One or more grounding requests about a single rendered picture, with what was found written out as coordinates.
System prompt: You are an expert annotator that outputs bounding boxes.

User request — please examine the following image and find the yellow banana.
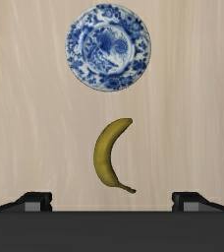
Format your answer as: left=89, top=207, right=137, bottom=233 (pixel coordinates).
left=92, top=117, right=138, bottom=195

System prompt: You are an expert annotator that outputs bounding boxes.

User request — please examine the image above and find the blue and white plate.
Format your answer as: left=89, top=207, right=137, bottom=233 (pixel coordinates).
left=64, top=3, right=152, bottom=93

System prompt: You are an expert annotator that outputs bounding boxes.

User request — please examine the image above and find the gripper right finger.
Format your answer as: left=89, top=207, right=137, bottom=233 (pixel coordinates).
left=171, top=191, right=224, bottom=213

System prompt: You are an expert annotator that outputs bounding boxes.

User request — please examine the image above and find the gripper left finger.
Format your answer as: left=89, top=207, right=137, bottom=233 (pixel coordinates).
left=0, top=191, right=53, bottom=213

